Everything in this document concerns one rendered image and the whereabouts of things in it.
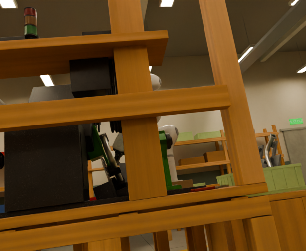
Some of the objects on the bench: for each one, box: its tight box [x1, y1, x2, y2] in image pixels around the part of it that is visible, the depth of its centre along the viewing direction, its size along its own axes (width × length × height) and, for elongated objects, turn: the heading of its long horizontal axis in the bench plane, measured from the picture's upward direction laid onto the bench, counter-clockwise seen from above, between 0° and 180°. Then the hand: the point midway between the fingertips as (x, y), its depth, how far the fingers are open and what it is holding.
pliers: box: [190, 185, 229, 192], centre depth 110 cm, size 16×5×1 cm, turn 75°
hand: (117, 159), depth 160 cm, fingers closed
